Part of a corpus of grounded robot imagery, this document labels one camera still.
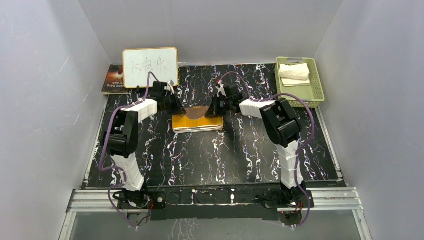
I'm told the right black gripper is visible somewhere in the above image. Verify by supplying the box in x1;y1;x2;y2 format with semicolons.
205;94;233;117

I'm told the yellow brown towel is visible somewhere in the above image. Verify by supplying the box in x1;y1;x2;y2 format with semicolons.
171;106;224;134

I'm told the white towel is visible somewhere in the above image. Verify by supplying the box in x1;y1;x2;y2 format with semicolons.
278;63;311;87

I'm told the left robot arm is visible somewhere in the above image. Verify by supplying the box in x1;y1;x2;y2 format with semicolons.
99;81;187;208

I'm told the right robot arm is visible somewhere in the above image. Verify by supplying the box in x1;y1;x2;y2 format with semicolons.
205;81;304;207

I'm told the dark book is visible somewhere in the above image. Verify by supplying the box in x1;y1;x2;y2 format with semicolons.
101;64;129;96

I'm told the green plastic basket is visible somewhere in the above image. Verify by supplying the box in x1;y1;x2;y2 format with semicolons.
274;56;325;108

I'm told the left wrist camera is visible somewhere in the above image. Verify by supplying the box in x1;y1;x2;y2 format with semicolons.
166;80;175;94

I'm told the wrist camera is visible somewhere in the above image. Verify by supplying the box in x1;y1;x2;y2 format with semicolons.
215;82;227;98
166;80;175;94

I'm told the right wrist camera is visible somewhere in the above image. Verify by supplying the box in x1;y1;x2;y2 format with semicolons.
215;82;227;98

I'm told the whiteboard with yellow frame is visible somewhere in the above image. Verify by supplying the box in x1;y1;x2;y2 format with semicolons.
122;47;179;89

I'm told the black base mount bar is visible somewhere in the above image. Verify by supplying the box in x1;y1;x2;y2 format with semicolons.
111;182;315;226

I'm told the aluminium rail frame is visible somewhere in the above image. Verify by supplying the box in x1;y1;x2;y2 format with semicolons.
59;185;372;240

